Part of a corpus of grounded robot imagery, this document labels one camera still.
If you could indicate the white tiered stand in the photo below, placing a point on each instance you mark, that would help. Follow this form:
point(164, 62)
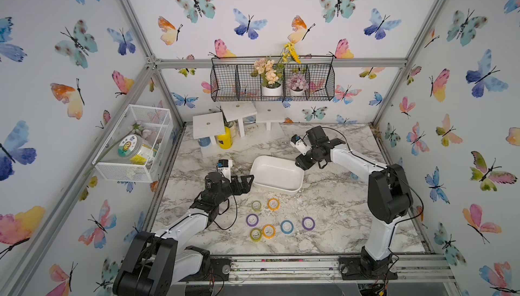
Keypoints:
point(258, 123)

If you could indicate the yellow-green tape roll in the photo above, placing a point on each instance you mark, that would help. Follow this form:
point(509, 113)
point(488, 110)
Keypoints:
point(256, 235)

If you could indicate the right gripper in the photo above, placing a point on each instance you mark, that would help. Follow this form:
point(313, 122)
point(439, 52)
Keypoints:
point(302, 162)

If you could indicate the glass jar behind bottle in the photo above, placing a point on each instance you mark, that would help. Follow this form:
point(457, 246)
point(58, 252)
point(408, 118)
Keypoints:
point(233, 127)

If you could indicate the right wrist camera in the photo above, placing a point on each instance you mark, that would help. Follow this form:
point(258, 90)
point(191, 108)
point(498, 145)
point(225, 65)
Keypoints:
point(298, 143)

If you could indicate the yellow artificial flower stem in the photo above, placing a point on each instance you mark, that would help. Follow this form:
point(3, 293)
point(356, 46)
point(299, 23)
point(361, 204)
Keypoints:
point(287, 55)

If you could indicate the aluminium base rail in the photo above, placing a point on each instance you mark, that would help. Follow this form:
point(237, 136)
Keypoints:
point(307, 269)

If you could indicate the white pot peach flowers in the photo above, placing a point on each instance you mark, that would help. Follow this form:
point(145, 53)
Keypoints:
point(271, 80)

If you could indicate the white pot purple flowers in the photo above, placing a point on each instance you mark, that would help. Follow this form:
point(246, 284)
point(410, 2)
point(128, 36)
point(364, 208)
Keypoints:
point(298, 84)

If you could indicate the round green lid jar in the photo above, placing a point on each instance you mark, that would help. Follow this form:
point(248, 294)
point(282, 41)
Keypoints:
point(129, 146)

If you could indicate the pale green tape roll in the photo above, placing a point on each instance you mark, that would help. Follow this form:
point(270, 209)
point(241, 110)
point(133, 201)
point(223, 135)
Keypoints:
point(256, 206)

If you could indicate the orange tape roll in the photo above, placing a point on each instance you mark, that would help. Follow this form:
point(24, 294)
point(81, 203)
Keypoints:
point(273, 204)
point(268, 231)

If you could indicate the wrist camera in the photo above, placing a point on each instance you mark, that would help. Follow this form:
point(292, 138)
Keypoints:
point(224, 167)
point(298, 143)

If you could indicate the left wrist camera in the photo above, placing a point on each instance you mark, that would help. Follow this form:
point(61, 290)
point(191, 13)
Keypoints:
point(224, 167)

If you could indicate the blue tape roll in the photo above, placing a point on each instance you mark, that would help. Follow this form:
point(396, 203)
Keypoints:
point(287, 227)

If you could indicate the white storage box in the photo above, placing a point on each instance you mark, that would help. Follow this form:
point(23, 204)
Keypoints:
point(277, 175)

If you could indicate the clear acrylic wall box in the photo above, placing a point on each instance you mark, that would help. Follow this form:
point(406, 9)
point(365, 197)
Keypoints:
point(154, 125)

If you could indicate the purple tape roll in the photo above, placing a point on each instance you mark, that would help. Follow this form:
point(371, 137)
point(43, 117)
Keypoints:
point(252, 220)
point(308, 223)

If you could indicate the yellow bottle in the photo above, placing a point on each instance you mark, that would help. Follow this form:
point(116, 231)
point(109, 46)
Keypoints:
point(224, 141)

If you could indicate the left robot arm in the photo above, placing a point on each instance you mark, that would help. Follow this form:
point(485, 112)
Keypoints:
point(157, 260)

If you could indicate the black wire wall basket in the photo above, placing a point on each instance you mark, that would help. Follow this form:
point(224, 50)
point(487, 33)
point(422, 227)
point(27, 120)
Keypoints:
point(231, 80)

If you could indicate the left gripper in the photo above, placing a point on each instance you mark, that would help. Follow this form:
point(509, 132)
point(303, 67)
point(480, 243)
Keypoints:
point(244, 188)

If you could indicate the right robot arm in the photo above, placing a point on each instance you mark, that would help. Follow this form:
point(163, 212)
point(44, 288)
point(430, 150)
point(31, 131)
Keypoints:
point(389, 199)

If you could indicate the blue cup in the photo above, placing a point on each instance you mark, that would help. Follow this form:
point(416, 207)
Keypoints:
point(204, 142)

